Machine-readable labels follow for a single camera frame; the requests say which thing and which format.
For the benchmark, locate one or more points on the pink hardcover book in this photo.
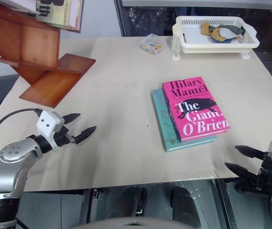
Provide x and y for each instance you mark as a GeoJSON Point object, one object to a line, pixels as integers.
{"type": "Point", "coordinates": [195, 112]}

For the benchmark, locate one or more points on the small clear plastic box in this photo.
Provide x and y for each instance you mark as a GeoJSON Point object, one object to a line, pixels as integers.
{"type": "Point", "coordinates": [153, 44]}

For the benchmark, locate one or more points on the white plastic slotted basket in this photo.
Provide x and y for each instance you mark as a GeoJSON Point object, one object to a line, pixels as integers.
{"type": "Point", "coordinates": [193, 40]}

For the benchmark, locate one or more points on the mustard felt piece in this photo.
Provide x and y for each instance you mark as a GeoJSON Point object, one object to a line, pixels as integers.
{"type": "Point", "coordinates": [206, 28]}

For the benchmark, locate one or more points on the wooden zigzag book shelf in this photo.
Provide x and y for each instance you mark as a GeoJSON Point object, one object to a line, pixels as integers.
{"type": "Point", "coordinates": [38, 62]}

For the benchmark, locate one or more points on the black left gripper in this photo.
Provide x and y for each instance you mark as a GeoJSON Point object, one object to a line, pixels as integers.
{"type": "Point", "coordinates": [62, 137]}

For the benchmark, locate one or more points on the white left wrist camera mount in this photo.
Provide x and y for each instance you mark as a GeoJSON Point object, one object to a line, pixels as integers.
{"type": "Point", "coordinates": [47, 122]}

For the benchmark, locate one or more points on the dark rounded shape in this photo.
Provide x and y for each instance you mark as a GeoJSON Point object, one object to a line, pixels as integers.
{"type": "Point", "coordinates": [183, 205]}

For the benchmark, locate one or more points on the yellow-green cover book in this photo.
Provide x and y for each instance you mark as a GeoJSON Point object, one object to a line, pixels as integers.
{"type": "Point", "coordinates": [62, 14]}

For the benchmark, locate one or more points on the teal hardcover book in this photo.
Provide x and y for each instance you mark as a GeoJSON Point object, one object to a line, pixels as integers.
{"type": "Point", "coordinates": [164, 119]}

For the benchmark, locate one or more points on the light grey felt piece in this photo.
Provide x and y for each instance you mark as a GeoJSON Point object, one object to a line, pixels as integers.
{"type": "Point", "coordinates": [227, 33]}

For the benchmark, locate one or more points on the grey curved robot torso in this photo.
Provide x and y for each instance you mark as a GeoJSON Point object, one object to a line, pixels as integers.
{"type": "Point", "coordinates": [133, 224]}

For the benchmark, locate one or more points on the grey-green felt piece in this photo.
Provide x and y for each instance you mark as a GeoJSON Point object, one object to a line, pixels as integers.
{"type": "Point", "coordinates": [235, 29]}

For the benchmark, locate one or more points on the beige paper table cover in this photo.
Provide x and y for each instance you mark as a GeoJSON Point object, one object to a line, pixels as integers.
{"type": "Point", "coordinates": [116, 124]}

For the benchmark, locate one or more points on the tan felt piece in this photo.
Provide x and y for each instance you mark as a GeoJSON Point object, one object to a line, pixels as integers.
{"type": "Point", "coordinates": [216, 35]}

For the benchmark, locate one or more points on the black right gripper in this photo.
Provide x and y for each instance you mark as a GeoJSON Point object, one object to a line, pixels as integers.
{"type": "Point", "coordinates": [268, 174]}

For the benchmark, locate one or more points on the blue felt piece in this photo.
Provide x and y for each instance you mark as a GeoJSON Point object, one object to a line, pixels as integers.
{"type": "Point", "coordinates": [221, 40]}

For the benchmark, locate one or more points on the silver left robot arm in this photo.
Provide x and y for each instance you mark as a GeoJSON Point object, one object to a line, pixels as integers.
{"type": "Point", "coordinates": [9, 155]}

